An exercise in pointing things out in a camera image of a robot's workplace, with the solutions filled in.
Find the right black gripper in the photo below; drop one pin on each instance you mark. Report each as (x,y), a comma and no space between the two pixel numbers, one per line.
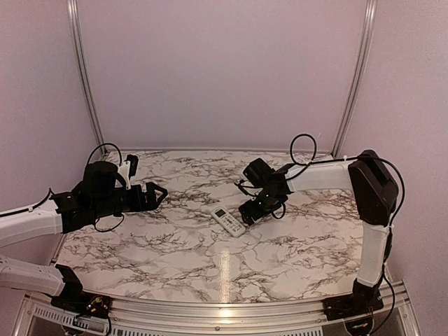
(246,216)

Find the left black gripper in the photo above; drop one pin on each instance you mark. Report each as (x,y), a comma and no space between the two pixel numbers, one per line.
(150,203)

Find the white remote control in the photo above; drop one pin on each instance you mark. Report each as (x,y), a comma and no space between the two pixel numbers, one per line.
(228,222)

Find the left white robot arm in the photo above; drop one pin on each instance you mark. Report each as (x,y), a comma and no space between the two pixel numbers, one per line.
(104,191)

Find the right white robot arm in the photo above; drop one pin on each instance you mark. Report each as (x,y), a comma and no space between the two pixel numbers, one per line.
(374,189)

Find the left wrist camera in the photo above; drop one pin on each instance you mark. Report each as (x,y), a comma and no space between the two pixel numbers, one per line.
(128,169)

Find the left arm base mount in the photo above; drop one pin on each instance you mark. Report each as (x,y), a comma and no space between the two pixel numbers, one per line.
(74,299)

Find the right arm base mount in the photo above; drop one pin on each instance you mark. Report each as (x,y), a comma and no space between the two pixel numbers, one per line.
(362,300)

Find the front aluminium rail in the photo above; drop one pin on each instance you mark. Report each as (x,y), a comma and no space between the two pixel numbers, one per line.
(151,317)

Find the left aluminium frame post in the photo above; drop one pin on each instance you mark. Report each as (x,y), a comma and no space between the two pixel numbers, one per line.
(75,27)

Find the aluminium frame post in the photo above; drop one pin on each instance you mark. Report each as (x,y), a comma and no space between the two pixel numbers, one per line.
(359,69)
(75,27)

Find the right aluminium frame post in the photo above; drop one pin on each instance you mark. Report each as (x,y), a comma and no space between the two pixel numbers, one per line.
(359,69)

